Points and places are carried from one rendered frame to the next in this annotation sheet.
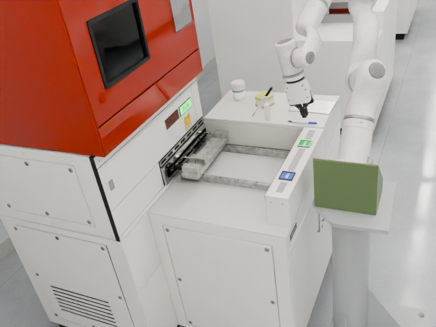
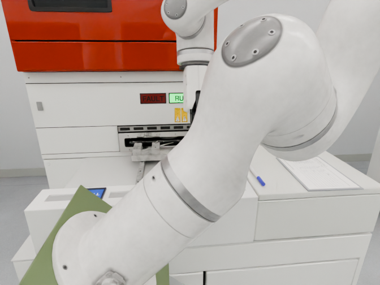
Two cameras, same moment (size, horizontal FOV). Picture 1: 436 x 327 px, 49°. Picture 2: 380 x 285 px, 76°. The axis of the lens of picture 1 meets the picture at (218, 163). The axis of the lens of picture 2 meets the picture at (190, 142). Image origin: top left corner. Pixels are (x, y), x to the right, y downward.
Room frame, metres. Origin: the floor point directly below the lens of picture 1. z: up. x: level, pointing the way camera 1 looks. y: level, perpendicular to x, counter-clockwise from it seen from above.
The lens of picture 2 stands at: (1.46, -0.84, 1.30)
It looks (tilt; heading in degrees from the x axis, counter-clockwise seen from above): 20 degrees down; 55
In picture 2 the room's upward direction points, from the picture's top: straight up
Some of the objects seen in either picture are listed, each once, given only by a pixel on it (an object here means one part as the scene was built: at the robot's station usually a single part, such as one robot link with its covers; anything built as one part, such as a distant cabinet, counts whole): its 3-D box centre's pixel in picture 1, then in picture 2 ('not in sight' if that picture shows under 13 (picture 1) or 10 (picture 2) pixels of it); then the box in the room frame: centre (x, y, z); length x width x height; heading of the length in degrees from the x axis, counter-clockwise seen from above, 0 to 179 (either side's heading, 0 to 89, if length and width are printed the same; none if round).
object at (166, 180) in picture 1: (185, 152); (165, 141); (2.00, 0.15, 0.89); 0.44 x 0.02 x 0.10; 151
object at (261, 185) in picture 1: (230, 181); (139, 179); (1.78, -0.04, 0.84); 0.50 x 0.02 x 0.03; 61
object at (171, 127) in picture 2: (182, 140); (165, 127); (2.01, 0.15, 0.96); 0.44 x 0.01 x 0.02; 151
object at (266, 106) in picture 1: (263, 107); not in sight; (2.08, -0.26, 1.03); 0.06 x 0.04 x 0.13; 61
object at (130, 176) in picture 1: (159, 148); (126, 115); (1.86, 0.24, 1.02); 0.82 x 0.03 x 0.40; 151
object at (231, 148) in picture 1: (250, 150); not in sight; (2.02, -0.17, 0.84); 0.50 x 0.02 x 0.03; 61
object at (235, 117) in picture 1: (272, 119); (271, 164); (2.21, -0.32, 0.89); 0.62 x 0.35 x 0.14; 61
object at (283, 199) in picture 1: (297, 172); (149, 215); (1.68, -0.33, 0.89); 0.55 x 0.09 x 0.14; 151
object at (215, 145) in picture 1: (206, 156); (173, 153); (1.99, 0.05, 0.87); 0.36 x 0.08 x 0.03; 151
